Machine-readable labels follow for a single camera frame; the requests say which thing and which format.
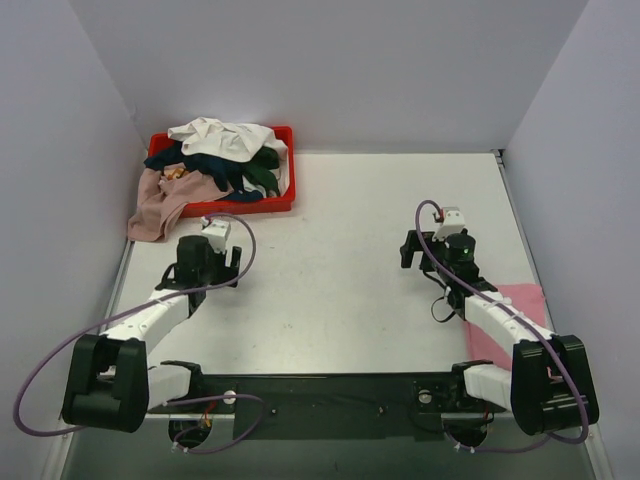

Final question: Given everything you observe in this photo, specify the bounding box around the pink t shirt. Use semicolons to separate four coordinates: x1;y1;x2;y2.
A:
464;283;548;371

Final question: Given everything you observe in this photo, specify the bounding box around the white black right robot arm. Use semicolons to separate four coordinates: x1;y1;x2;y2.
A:
399;230;600;435

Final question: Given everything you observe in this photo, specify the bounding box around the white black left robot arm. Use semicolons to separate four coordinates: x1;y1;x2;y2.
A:
62;235;242;433

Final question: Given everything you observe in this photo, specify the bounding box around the navy blue t shirt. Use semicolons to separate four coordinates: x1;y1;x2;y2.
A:
144;142;265;203

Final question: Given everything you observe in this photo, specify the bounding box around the dark green t shirt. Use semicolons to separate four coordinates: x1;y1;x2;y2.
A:
242;147;281;197

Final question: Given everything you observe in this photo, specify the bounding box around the beige t shirt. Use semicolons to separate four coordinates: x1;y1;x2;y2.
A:
127;163;230;242

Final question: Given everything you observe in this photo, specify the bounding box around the white t shirt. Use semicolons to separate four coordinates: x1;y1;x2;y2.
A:
167;117;288;163

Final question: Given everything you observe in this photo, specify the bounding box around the red plastic bin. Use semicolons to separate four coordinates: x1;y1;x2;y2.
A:
148;126;296;217

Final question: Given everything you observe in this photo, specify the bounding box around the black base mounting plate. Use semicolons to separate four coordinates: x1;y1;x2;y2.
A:
152;372;502;446

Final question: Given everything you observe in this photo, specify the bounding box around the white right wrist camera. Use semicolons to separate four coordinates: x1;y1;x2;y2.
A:
432;207;466;242

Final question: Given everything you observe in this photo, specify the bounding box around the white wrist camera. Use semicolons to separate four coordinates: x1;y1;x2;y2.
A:
200;216;231;253
432;207;466;242

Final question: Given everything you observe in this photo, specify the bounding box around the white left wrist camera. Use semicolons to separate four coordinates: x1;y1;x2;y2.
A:
200;216;231;253

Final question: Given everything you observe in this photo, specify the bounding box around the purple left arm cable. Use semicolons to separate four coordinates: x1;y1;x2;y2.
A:
12;212;266;456

